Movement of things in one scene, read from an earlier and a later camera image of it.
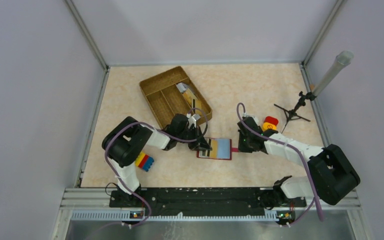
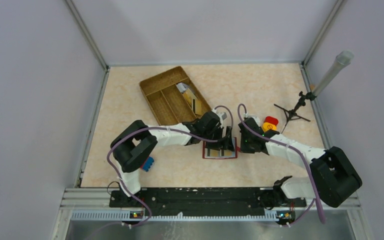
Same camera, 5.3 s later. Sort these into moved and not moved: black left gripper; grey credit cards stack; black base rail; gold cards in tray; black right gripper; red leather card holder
Moved: red leather card holder; black left gripper
Not moved: black base rail; grey credit cards stack; gold cards in tray; black right gripper
